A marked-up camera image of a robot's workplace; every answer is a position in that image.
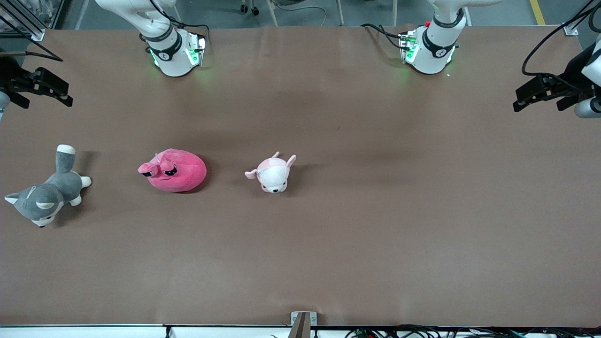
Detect round pink plush toy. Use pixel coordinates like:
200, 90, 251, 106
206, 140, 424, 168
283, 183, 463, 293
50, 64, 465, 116
138, 148, 207, 193

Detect grey white plush husky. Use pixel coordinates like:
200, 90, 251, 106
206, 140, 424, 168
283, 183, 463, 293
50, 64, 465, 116
5, 144, 92, 228

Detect pale pink plush pig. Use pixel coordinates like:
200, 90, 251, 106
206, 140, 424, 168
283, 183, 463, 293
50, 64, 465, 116
245, 151, 297, 194

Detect aluminium frame profile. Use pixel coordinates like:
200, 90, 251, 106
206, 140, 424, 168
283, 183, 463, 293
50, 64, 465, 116
562, 0, 601, 37
0, 0, 46, 42

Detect black right base cable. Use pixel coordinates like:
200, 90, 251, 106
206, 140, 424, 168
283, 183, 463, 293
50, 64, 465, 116
150, 0, 210, 43

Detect black base cable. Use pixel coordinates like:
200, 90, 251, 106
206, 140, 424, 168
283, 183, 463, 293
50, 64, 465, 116
361, 23, 409, 50
150, 0, 210, 43

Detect black left base cable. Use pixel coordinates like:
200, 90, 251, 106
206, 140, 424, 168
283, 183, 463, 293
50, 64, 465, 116
361, 23, 409, 50

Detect black cable bundle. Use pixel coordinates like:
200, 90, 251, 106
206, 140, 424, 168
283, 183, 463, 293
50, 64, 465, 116
345, 324, 601, 338

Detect metal table edge bracket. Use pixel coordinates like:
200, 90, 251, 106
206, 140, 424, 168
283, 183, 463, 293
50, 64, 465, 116
290, 311, 318, 338

